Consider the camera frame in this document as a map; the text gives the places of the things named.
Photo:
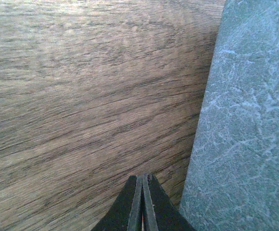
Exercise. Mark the green glasses case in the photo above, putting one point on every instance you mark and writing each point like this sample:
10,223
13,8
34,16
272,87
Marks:
232,182

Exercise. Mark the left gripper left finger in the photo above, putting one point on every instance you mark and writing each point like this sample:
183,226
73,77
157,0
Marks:
126,212

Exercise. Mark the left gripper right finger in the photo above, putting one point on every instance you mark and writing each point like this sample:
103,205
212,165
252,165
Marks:
159,214

